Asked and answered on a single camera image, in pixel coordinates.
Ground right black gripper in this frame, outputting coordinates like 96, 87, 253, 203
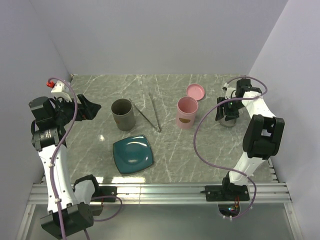
214, 96, 245, 121

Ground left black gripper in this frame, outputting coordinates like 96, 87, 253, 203
52, 93, 101, 126

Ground grey steel lid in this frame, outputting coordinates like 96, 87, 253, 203
218, 118, 237, 128

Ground grey steel canister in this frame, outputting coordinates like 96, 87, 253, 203
111, 98, 136, 131

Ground pink lid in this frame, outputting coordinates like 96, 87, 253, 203
186, 83, 205, 101

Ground metal food tongs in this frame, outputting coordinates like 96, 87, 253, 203
129, 92, 162, 133

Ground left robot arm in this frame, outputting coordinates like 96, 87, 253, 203
28, 94, 101, 240

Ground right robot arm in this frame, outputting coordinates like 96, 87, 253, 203
215, 76, 285, 200

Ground pink canister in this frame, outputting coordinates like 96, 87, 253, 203
175, 96, 199, 129

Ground teal square plate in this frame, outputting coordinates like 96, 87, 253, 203
112, 134, 154, 175

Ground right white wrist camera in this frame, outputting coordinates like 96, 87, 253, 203
222, 83, 237, 100

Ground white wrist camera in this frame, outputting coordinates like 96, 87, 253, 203
46, 80, 72, 102
222, 83, 237, 100

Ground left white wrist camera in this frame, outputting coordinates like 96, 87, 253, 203
46, 80, 72, 102

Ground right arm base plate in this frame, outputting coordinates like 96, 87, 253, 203
201, 183, 250, 202

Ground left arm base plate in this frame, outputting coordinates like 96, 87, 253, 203
91, 186, 117, 203

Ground aluminium rail frame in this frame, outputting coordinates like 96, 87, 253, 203
15, 73, 301, 240

